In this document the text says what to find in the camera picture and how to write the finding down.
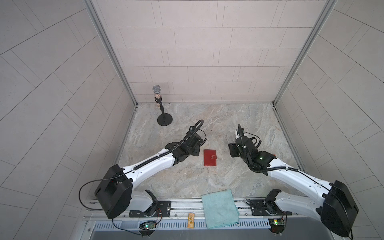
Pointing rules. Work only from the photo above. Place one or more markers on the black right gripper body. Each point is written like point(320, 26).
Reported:
point(235, 152)

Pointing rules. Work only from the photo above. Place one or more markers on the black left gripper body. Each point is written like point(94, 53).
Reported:
point(194, 151)

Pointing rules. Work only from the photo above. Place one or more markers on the red card holder wallet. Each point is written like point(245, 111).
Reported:
point(210, 158)

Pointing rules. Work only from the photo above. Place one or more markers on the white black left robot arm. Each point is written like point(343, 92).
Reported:
point(116, 192)

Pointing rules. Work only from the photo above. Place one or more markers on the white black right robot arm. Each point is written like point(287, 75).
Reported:
point(330, 203)

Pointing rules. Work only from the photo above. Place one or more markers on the microphone on black stand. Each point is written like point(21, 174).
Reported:
point(164, 119)

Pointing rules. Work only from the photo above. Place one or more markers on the teal folded cloth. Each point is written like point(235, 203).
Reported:
point(220, 209)

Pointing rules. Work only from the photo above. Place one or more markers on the right green circuit board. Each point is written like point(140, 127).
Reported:
point(277, 226)

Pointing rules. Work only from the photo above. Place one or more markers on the green circuit board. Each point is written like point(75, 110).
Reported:
point(147, 226)
point(277, 226)

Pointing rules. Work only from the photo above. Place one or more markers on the small wooden block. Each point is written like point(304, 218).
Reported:
point(191, 221)

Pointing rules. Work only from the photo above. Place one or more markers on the left green circuit board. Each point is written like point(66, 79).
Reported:
point(147, 226)

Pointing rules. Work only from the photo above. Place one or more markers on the aluminium corner profile right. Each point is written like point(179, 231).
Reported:
point(324, 14)

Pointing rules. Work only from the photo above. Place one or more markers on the aluminium corner profile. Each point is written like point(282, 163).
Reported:
point(89, 5)
point(324, 14)

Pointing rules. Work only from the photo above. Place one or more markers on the aluminium corner profile left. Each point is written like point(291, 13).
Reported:
point(89, 5)

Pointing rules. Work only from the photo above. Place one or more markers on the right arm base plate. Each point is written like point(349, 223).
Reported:
point(263, 208)

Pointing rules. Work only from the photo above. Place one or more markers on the aluminium rail frame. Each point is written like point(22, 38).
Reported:
point(186, 210)

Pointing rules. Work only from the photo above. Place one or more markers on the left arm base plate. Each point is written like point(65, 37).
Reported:
point(158, 209)

